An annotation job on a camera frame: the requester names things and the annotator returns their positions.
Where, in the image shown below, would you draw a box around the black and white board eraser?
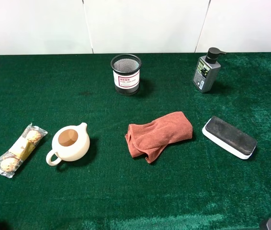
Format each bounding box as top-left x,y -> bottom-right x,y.
202,116 -> 258,160

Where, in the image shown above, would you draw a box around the black mesh pen holder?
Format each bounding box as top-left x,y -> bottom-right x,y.
110,54 -> 142,96

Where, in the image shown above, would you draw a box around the rust orange folded cloth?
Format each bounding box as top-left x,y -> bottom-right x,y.
125,111 -> 193,163

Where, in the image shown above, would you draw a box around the grey pump dispenser bottle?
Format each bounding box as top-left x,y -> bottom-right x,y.
192,47 -> 226,93

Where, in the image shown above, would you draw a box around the dark green table cloth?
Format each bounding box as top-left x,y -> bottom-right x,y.
0,53 -> 271,230

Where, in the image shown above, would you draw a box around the cream teapot with wooden lid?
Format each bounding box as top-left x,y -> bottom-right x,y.
45,122 -> 90,166

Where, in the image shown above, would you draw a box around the clear snack packet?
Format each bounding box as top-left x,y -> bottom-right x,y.
0,123 -> 48,178

